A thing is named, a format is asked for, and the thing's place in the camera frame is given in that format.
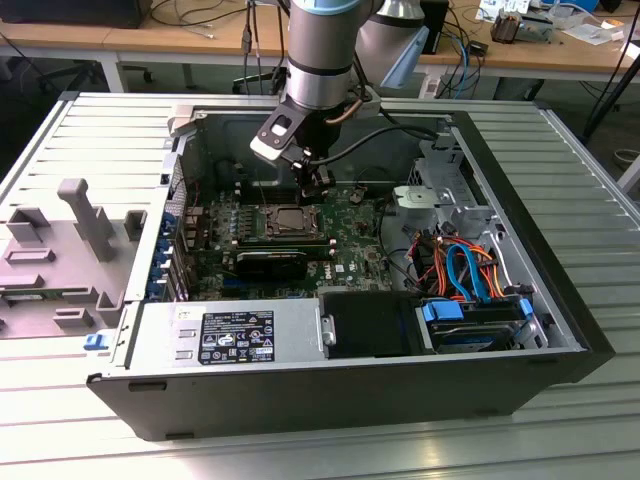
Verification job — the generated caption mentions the green motherboard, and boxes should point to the green motherboard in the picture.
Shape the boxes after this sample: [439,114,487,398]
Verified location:
[182,182,396,301]

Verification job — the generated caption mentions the grey desktop device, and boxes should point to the grey desktop device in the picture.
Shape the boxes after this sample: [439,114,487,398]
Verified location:
[519,13,555,45]

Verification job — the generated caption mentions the large black device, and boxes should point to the large black device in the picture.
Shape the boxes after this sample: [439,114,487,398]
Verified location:
[0,0,154,30]

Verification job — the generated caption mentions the orange power wire bundle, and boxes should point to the orange power wire bundle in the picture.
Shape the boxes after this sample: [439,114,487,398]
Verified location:
[409,234,506,301]

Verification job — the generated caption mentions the black and grey PC case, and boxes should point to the black and grey PC case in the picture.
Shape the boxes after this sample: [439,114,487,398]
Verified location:
[85,92,617,442]

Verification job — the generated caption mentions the silver power supply unit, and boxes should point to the silver power supply unit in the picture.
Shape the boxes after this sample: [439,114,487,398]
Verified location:
[122,298,324,370]

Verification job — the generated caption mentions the white furniture piece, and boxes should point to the white furniture piece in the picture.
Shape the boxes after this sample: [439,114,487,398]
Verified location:
[615,148,640,202]

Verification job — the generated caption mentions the silver CPU chip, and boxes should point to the silver CPU chip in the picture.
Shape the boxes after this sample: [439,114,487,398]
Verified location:
[276,207,307,234]

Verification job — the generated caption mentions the CPU socket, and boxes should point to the CPU socket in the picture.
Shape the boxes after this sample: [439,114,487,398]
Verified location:
[259,199,326,240]

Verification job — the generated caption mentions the black graphics card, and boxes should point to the black graphics card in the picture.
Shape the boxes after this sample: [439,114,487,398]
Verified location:
[234,249,310,282]

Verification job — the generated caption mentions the thin black wire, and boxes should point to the thin black wire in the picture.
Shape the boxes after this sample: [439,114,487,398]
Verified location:
[355,165,404,191]

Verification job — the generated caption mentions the tall black box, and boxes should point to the tall black box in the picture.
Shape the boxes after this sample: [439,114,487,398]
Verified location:
[420,0,451,56]

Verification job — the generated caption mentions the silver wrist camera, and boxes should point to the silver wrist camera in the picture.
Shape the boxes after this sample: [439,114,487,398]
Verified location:
[248,102,314,164]

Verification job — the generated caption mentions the hard disk drive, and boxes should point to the hard disk drive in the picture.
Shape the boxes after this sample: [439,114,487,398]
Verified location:
[427,319,519,355]

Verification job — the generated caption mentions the wooden desk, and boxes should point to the wooden desk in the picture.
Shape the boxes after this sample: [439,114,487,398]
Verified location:
[0,19,121,94]
[107,0,640,84]

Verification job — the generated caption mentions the metal socket cover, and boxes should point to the metal socket cover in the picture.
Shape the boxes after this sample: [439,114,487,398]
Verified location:
[263,203,322,239]

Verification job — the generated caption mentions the thin cable with grey plug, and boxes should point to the thin cable with grey plug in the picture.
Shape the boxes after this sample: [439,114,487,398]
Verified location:
[241,0,252,96]

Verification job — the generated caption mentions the white power strip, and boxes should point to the white power strip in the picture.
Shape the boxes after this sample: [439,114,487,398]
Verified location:
[418,73,445,100]

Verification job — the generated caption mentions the blue expansion slot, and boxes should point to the blue expansion slot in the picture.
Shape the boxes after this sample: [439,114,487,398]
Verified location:
[222,277,296,290]

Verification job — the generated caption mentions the silver metal disk cage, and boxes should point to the silver metal disk cage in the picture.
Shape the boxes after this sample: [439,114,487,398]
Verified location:
[392,130,501,236]

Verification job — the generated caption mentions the copper heatsink cooler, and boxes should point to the copper heatsink cooler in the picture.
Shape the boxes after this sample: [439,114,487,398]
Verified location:
[489,8,526,45]

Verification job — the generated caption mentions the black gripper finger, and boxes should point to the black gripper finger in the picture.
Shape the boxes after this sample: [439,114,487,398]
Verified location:
[306,166,337,204]
[292,158,313,202]

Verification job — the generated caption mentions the grey parts rack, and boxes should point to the grey parts rack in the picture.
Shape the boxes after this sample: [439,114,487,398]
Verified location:
[0,177,150,341]

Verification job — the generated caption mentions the blue disk carrier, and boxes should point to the blue disk carrier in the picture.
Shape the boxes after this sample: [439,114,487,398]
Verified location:
[421,297,535,351]

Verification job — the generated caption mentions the black stand pole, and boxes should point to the black stand pole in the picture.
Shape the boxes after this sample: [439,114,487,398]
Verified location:
[582,39,640,141]

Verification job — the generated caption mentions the blue data wire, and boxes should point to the blue data wire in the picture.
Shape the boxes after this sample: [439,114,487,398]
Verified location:
[444,242,494,306]

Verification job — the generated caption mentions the thick black camera cable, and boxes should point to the thick black camera cable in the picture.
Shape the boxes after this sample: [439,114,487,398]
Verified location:
[299,104,454,166]

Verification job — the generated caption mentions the small blue plastic clip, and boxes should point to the small blue plastic clip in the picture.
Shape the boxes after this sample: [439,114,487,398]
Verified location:
[82,332,110,354]

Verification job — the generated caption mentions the white paper pile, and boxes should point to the white paper pile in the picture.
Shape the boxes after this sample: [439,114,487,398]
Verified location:
[559,14,626,47]

